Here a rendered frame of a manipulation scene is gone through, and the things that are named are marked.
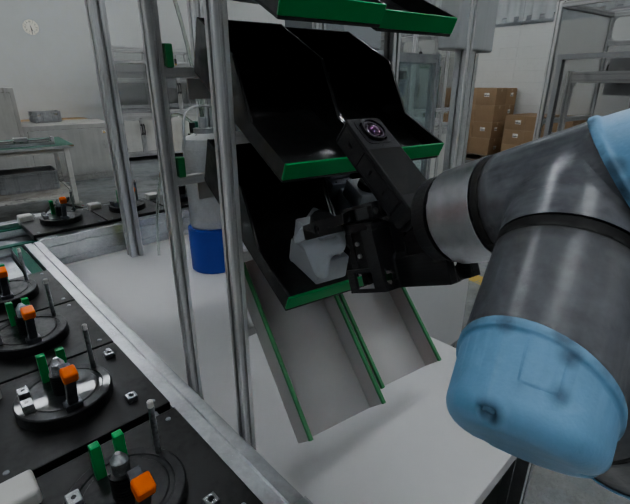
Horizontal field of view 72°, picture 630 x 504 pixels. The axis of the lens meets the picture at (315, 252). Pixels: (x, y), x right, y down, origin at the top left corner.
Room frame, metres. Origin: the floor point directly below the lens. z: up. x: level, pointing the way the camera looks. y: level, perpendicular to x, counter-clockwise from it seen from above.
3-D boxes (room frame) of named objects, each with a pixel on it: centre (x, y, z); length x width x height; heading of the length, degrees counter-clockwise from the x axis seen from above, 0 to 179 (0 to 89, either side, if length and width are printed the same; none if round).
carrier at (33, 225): (1.54, 0.95, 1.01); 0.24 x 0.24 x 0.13; 43
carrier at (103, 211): (1.71, 0.77, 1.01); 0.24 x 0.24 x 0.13; 43
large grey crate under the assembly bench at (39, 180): (4.96, 3.34, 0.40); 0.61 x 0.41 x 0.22; 126
